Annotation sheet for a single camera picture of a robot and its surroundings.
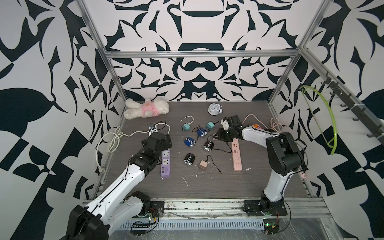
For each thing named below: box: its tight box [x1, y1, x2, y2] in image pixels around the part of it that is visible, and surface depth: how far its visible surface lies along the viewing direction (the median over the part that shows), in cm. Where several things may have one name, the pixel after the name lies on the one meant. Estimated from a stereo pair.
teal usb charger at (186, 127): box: [181, 123, 191, 132], surface depth 105 cm
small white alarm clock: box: [208, 103, 223, 116], surface depth 114 cm
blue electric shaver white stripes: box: [184, 137, 196, 148], surface depth 98 cm
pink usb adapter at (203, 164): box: [199, 160, 208, 170], surface depth 89 cm
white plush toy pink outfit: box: [123, 98, 170, 120], surface depth 107 cm
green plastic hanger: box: [299, 85, 338, 155], surface depth 73 cm
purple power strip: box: [160, 149, 171, 178], surface depth 89 cm
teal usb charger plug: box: [206, 121, 215, 130], surface depth 107 cm
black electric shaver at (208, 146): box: [203, 140, 214, 153], surface depth 95 cm
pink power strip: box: [231, 138, 243, 172], surface depth 91 cm
